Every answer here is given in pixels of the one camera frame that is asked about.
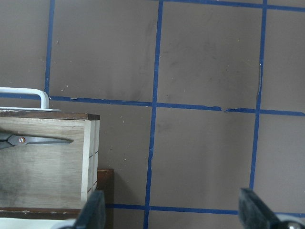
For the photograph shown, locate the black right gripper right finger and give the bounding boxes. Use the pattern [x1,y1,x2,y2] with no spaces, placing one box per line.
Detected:
[238,188,280,229]

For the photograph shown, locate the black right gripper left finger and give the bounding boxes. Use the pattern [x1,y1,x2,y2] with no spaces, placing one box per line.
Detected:
[73,191,106,229]

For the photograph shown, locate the wooden drawer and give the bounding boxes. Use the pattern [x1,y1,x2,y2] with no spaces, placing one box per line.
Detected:
[0,110,100,209]

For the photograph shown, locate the orange grey scissors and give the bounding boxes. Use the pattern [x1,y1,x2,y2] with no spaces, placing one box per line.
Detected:
[0,132,72,149]

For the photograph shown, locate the white drawer handle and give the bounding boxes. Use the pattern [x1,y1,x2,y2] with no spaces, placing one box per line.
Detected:
[0,87,61,112]

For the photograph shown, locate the cream plastic tray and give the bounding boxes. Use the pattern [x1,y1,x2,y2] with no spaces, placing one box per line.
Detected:
[0,218,76,229]

